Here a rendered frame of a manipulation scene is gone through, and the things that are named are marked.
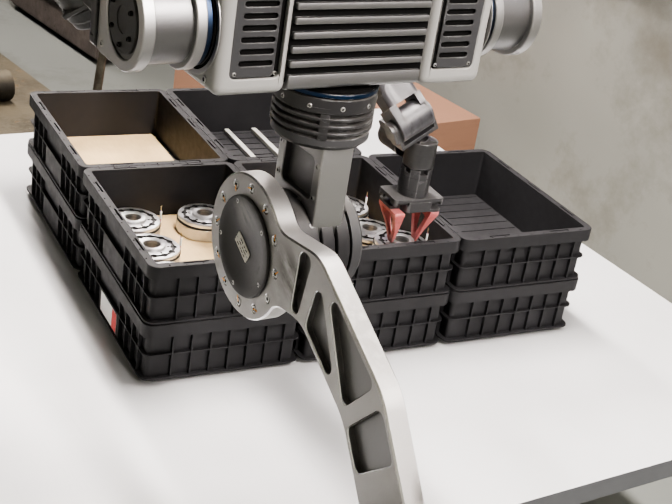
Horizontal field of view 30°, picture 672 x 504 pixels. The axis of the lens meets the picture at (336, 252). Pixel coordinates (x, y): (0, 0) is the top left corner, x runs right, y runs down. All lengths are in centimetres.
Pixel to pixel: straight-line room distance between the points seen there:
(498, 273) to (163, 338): 66
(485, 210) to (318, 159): 112
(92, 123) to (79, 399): 84
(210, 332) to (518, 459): 56
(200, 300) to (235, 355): 14
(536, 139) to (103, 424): 297
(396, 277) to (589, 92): 236
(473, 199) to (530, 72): 205
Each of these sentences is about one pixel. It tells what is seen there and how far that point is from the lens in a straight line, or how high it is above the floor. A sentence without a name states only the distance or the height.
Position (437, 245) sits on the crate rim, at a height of 93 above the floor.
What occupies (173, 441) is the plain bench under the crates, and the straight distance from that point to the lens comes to 203.
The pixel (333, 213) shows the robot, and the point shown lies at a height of 120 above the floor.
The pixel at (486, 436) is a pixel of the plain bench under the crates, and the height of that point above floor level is 70.
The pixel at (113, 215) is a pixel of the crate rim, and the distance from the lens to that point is 220.
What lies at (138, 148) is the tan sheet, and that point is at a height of 83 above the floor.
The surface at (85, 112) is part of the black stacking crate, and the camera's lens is 276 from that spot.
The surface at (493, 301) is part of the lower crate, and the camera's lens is 242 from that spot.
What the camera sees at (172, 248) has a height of 86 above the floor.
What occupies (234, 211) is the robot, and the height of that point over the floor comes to 117.
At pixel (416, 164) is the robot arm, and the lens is 224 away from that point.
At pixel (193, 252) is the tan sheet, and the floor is 83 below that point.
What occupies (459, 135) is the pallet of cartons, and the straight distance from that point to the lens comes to 458.
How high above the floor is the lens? 188
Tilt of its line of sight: 26 degrees down
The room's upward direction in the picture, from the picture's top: 9 degrees clockwise
